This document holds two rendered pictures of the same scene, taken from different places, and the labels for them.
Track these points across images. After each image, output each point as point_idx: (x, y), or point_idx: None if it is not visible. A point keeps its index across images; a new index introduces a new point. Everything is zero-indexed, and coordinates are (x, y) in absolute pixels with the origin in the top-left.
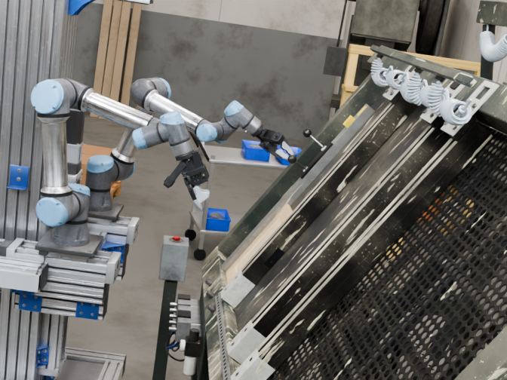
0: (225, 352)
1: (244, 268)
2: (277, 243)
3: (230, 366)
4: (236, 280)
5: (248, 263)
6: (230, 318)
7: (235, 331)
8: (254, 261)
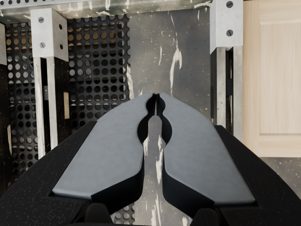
0: (59, 0)
1: (232, 53)
2: (214, 122)
3: (26, 9)
4: (216, 32)
5: (233, 64)
6: (162, 5)
7: (132, 11)
8: (217, 77)
